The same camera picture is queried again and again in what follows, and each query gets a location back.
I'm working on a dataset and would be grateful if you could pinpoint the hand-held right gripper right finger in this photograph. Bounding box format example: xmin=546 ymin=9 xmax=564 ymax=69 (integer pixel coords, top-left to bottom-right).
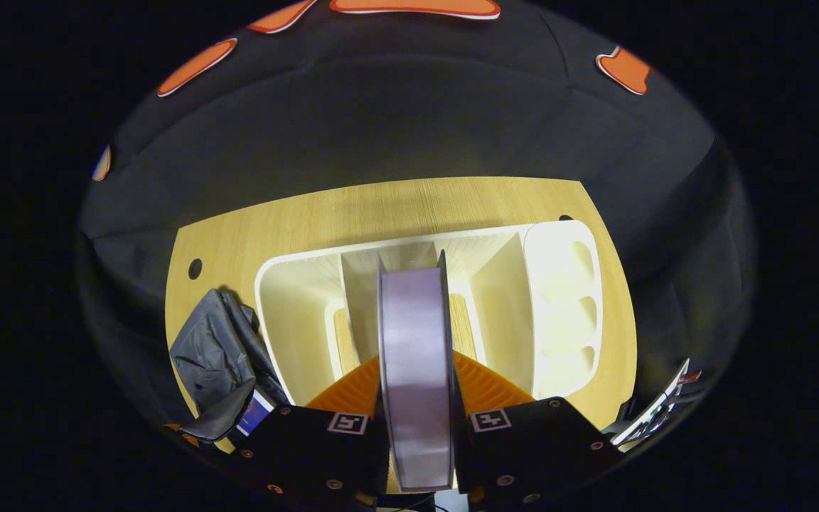
xmin=449 ymin=352 xmax=623 ymax=507

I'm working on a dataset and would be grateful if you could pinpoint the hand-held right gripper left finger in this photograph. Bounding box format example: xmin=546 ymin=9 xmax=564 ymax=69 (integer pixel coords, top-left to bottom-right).
xmin=239 ymin=356 xmax=389 ymax=507

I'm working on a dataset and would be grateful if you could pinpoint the blue cover book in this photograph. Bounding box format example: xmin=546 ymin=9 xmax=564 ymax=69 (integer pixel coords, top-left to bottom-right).
xmin=237 ymin=390 xmax=275 ymax=436

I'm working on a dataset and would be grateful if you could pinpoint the grey portrait cover book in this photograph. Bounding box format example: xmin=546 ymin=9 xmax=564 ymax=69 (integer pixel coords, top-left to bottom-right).
xmin=378 ymin=249 xmax=464 ymax=493

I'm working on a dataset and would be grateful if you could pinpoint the white bookshelf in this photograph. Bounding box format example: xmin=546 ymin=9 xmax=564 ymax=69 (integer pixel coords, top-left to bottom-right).
xmin=253 ymin=219 xmax=604 ymax=410

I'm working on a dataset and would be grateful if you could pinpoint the white side desk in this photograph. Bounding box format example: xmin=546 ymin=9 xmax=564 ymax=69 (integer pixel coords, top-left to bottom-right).
xmin=609 ymin=359 xmax=702 ymax=449

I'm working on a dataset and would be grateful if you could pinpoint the black backdrop cloth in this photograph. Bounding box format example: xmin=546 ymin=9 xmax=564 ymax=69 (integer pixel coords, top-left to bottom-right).
xmin=75 ymin=0 xmax=759 ymax=427

